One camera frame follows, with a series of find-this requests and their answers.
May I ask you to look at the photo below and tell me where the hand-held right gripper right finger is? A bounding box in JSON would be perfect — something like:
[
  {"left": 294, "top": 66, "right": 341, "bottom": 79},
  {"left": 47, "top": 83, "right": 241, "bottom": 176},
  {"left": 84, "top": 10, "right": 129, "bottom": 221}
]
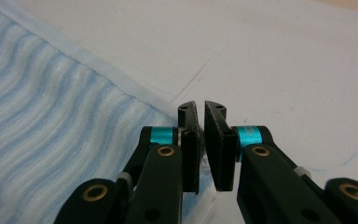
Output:
[{"left": 204, "top": 100, "right": 274, "bottom": 192}]

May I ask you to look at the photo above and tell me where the blue striped towel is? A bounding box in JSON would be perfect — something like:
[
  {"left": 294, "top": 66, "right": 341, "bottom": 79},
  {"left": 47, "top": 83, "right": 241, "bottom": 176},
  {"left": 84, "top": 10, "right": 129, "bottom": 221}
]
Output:
[{"left": 0, "top": 0, "right": 218, "bottom": 224}]

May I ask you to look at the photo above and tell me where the white foam mat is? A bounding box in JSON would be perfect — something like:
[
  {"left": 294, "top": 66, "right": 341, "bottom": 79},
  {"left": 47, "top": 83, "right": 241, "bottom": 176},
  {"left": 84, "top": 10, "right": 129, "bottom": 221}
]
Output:
[{"left": 12, "top": 0, "right": 358, "bottom": 224}]

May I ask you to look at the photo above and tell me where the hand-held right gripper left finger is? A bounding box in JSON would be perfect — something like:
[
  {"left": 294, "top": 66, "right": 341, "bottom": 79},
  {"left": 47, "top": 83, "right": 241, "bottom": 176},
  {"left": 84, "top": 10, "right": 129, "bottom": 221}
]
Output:
[{"left": 140, "top": 101, "right": 203, "bottom": 194}]

